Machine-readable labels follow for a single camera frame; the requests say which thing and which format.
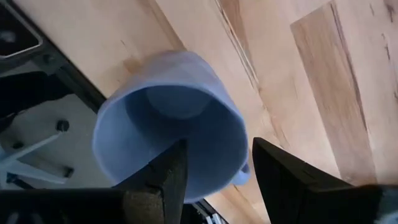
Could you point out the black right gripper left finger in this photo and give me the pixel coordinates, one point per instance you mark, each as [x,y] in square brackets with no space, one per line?
[164,174]

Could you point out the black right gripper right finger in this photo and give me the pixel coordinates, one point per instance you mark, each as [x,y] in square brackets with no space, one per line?
[295,193]

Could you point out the blue mug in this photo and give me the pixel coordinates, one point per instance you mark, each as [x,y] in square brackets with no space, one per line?
[174,102]

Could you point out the grey bolted mounting plate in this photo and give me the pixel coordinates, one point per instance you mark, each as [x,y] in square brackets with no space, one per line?
[77,149]

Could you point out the silver metal bracket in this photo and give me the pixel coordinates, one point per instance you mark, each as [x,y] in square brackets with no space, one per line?
[214,217]

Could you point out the black table-level camera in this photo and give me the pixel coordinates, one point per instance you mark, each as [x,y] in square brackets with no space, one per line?
[15,34]

